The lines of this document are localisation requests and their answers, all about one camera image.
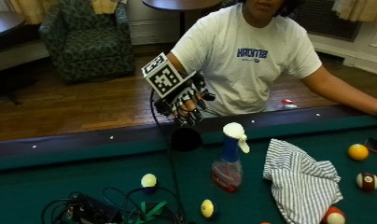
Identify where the black pool table pocket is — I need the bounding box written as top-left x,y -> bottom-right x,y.
170,126 -> 203,153

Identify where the person in white t-shirt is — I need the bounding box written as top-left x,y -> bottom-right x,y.
167,0 -> 377,122

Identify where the white cube with black markers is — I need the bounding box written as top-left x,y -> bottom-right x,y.
141,52 -> 186,99

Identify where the spray bottle with blue neck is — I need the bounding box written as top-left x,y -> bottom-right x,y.
211,121 -> 252,193

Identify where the red and white small object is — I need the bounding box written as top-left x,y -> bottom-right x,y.
279,98 -> 299,111

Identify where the pale yellow billiard ball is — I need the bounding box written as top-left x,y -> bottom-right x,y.
141,173 -> 159,189

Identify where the round dark wooden table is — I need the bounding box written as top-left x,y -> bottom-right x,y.
141,0 -> 224,39

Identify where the yellow striped billiard ball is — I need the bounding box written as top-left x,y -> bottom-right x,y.
199,199 -> 216,219

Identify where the green patterned armchair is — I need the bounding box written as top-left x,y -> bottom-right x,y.
38,0 -> 137,83

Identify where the striped white cloth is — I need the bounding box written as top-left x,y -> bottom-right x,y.
262,138 -> 345,224

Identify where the radiator grille cover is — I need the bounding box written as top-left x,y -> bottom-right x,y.
292,0 -> 363,43

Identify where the black electronic box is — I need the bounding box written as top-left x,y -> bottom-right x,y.
66,192 -> 123,224

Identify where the solid yellow billiard ball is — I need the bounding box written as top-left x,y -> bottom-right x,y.
347,143 -> 369,161

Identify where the yellow curtain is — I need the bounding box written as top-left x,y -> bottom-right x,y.
8,0 -> 121,25
331,0 -> 377,23

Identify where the orange striped billiard ball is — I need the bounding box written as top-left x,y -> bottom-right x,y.
320,205 -> 347,224

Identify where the maroon striped billiard ball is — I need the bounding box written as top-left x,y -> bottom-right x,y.
355,172 -> 377,192

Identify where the dark wooden side table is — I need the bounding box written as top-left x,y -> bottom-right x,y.
0,10 -> 49,106

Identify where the black glove cable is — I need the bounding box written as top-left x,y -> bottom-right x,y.
149,89 -> 187,224

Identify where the green strap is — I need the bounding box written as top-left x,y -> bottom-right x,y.
127,200 -> 168,224

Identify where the bundle of black cables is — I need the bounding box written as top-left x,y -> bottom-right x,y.
41,186 -> 186,224

